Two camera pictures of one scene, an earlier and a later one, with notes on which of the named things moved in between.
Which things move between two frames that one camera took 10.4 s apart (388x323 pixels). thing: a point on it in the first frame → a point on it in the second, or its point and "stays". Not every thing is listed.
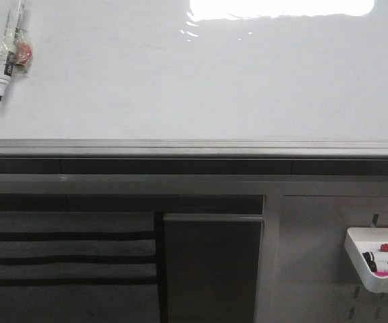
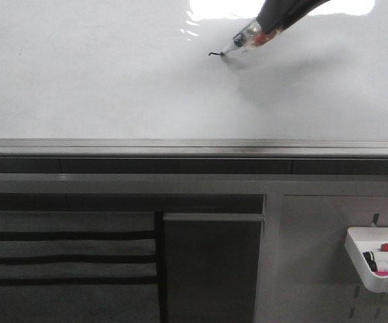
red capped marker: (386, 247) stays
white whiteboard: (199, 78) stays
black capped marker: (370, 259) stays
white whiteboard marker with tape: (15, 50) → (251, 35)
